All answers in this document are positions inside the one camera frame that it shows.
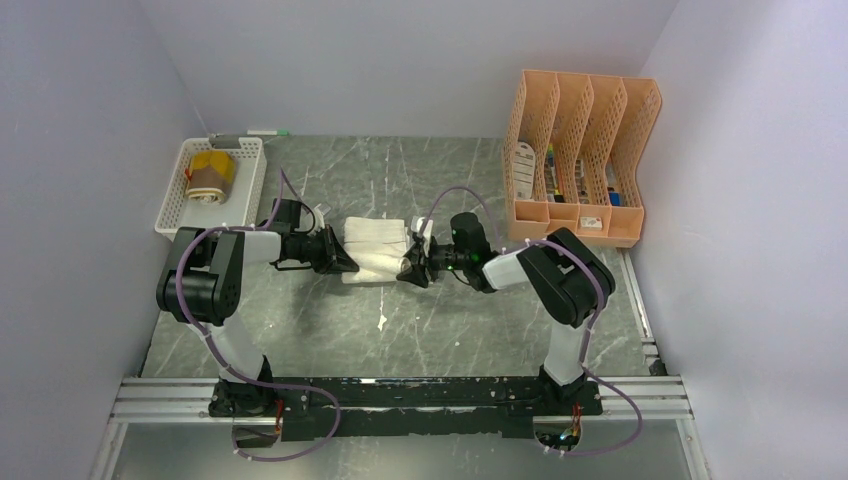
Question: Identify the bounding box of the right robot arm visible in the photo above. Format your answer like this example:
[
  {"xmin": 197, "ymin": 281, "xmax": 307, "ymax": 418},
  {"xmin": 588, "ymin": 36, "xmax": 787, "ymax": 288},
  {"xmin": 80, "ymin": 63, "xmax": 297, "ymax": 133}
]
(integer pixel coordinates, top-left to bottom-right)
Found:
[{"xmin": 396, "ymin": 212, "xmax": 616, "ymax": 414}]

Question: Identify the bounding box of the yellow brown bear towel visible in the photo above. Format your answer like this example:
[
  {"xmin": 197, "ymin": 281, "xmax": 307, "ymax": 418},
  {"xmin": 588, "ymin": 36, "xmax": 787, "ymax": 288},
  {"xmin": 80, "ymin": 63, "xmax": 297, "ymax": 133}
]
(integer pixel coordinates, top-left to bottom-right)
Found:
[{"xmin": 184, "ymin": 150, "xmax": 237, "ymax": 205}]

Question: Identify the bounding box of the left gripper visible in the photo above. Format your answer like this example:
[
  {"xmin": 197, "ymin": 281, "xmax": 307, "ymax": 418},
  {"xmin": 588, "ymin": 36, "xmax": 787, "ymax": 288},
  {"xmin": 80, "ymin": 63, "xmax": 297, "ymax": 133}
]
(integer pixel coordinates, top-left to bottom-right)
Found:
[{"xmin": 292, "ymin": 225, "xmax": 360, "ymax": 276}]

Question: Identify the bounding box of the orange file organizer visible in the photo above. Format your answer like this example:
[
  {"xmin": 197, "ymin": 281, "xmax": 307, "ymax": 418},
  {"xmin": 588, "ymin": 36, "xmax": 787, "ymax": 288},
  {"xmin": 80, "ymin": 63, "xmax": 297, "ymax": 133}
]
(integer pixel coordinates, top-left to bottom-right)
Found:
[{"xmin": 502, "ymin": 70, "xmax": 662, "ymax": 249}]

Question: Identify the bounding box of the green white marker pen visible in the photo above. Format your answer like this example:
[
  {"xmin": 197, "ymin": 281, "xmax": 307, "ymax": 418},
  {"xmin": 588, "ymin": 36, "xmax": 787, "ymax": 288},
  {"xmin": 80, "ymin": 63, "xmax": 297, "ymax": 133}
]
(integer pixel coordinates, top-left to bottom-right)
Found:
[{"xmin": 246, "ymin": 129, "xmax": 290, "ymax": 137}]

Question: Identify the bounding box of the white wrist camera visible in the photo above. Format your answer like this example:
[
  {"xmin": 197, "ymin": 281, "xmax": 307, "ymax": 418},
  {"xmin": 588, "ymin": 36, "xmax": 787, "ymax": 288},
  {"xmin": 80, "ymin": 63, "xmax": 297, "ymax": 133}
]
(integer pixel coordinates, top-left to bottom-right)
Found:
[
  {"xmin": 410, "ymin": 216, "xmax": 433, "ymax": 249},
  {"xmin": 311, "ymin": 203, "xmax": 332, "ymax": 231}
]

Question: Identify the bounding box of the white plastic basket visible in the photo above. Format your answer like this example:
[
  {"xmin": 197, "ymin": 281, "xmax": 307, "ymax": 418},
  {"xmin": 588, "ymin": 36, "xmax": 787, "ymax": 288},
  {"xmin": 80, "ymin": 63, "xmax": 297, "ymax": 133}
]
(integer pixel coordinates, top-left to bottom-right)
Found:
[{"xmin": 154, "ymin": 136, "xmax": 267, "ymax": 240}]

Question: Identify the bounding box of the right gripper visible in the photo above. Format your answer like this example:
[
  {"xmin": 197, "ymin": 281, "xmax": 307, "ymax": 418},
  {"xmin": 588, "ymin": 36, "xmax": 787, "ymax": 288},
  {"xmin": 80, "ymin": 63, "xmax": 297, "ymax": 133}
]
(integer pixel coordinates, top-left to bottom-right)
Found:
[{"xmin": 396, "ymin": 236, "xmax": 469, "ymax": 288}]

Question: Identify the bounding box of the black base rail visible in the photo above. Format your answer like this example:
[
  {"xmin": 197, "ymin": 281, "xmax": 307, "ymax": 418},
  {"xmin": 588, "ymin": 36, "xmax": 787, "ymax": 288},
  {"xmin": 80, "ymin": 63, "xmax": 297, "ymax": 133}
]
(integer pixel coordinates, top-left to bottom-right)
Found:
[{"xmin": 207, "ymin": 374, "xmax": 603, "ymax": 441}]

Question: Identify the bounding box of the cream white towel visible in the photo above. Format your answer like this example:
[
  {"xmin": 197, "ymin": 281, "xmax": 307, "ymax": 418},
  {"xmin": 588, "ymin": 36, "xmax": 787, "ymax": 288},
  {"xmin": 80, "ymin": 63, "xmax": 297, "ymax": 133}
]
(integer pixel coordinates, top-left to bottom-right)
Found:
[{"xmin": 342, "ymin": 216, "xmax": 410, "ymax": 285}]

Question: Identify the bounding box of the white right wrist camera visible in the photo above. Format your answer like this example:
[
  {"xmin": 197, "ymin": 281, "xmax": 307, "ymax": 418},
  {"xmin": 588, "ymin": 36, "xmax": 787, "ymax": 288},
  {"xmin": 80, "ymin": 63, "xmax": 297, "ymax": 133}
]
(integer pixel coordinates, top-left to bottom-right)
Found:
[{"xmin": 410, "ymin": 216, "xmax": 433, "ymax": 249}]

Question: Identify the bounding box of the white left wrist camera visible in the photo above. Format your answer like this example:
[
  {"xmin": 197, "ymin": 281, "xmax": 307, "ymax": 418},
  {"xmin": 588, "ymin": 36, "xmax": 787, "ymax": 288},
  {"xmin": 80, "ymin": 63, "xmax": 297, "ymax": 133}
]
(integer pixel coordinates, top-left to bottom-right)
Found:
[{"xmin": 311, "ymin": 203, "xmax": 332, "ymax": 231}]

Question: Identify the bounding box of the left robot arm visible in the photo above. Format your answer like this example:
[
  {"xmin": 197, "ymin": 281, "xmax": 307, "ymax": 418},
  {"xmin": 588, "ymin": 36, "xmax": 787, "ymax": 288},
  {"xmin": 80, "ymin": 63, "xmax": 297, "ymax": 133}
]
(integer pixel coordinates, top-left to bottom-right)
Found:
[{"xmin": 156, "ymin": 200, "xmax": 359, "ymax": 417}]

